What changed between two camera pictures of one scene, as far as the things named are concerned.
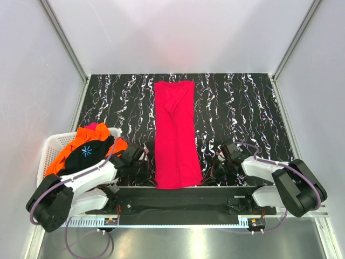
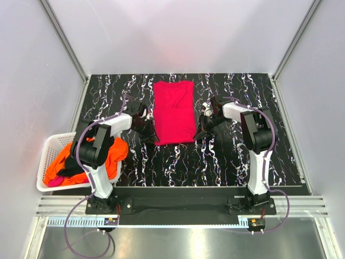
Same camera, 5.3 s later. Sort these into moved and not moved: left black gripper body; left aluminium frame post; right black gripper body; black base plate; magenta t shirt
Moved: right black gripper body; left black gripper body; magenta t shirt
Not moved: left aluminium frame post; black base plate
